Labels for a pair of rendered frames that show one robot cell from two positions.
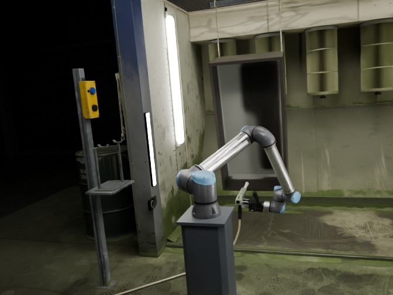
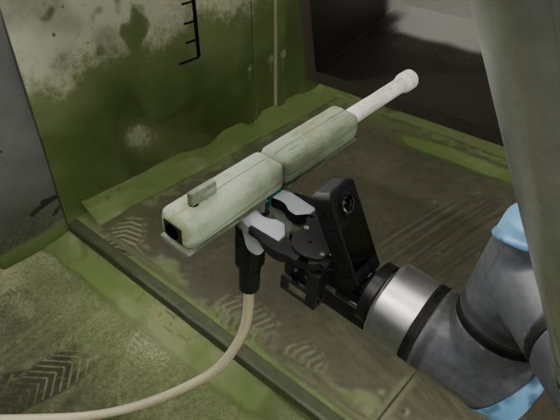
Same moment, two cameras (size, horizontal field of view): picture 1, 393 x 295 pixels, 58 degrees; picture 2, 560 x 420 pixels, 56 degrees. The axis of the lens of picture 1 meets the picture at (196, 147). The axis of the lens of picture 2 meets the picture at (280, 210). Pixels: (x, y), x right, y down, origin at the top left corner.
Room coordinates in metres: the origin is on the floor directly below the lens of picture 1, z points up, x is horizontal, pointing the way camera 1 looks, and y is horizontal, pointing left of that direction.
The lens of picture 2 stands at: (2.36, -0.56, 0.88)
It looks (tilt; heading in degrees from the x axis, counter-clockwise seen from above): 37 degrees down; 24
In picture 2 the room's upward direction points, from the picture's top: straight up
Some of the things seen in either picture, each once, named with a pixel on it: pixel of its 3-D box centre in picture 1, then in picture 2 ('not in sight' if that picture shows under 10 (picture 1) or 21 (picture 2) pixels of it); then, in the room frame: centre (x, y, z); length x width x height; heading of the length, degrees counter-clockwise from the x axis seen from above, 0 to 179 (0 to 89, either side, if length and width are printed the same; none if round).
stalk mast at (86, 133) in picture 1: (92, 182); not in sight; (2.56, 0.78, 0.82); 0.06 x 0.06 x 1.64; 72
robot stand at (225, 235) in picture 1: (210, 260); not in sight; (2.19, -0.03, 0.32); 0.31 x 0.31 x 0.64; 72
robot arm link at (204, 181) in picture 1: (203, 185); not in sight; (2.20, -0.03, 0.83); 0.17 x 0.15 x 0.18; 31
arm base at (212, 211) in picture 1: (206, 206); not in sight; (2.19, -0.03, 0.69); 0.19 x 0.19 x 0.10
